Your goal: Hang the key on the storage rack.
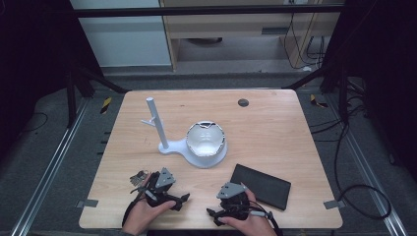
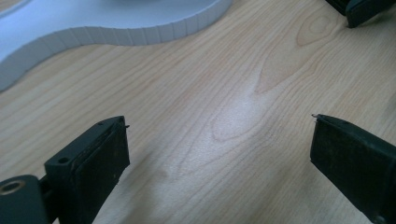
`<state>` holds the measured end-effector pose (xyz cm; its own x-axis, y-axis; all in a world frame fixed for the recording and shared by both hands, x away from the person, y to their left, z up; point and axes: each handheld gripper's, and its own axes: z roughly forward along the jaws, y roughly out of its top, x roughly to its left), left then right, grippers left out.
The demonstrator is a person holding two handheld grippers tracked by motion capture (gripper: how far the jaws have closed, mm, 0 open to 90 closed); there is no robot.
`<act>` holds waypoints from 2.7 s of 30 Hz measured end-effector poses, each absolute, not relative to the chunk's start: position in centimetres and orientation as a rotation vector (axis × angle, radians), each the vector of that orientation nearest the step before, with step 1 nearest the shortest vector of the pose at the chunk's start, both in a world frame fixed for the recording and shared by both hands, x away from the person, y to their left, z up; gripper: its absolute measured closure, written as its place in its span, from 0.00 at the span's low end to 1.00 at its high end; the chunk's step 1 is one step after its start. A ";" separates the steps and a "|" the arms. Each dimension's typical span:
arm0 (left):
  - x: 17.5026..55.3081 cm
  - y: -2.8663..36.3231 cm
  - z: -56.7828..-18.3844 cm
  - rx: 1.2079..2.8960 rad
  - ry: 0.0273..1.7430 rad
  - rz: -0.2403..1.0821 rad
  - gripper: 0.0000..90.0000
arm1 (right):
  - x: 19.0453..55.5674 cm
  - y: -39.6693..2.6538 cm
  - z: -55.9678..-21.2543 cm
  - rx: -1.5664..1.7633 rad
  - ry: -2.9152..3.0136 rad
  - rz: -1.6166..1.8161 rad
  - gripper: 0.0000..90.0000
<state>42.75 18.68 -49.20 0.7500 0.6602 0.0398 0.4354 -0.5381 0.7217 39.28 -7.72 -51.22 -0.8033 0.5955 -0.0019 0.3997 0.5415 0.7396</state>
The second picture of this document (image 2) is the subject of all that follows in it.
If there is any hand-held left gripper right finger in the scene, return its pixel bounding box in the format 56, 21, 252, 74
310, 113, 396, 224

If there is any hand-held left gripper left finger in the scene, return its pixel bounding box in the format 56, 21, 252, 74
38, 115, 131, 224

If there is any white bowl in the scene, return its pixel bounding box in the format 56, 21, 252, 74
0, 0, 234, 93

